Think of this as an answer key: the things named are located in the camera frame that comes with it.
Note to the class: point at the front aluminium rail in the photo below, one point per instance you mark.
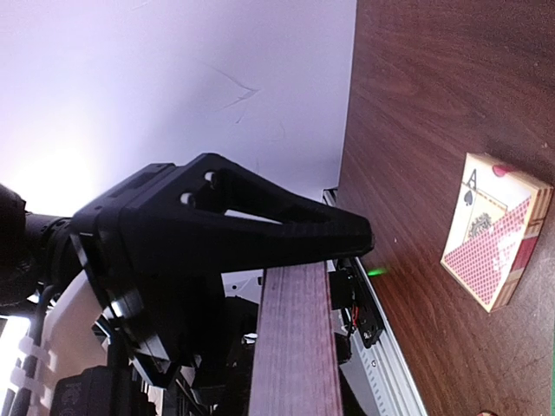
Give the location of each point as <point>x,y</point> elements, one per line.
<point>377,372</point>

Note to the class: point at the playing card box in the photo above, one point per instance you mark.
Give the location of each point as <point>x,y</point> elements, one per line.
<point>499,213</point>

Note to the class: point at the pink playing card deck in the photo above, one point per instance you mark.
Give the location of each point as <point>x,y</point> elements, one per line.
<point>295,369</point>

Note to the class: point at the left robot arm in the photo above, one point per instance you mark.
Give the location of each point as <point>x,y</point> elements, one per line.
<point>77,361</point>

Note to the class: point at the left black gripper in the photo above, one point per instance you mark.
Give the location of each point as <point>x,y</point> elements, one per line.
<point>154,245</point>

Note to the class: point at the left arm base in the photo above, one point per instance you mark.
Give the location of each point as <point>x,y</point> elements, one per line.
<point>351,295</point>

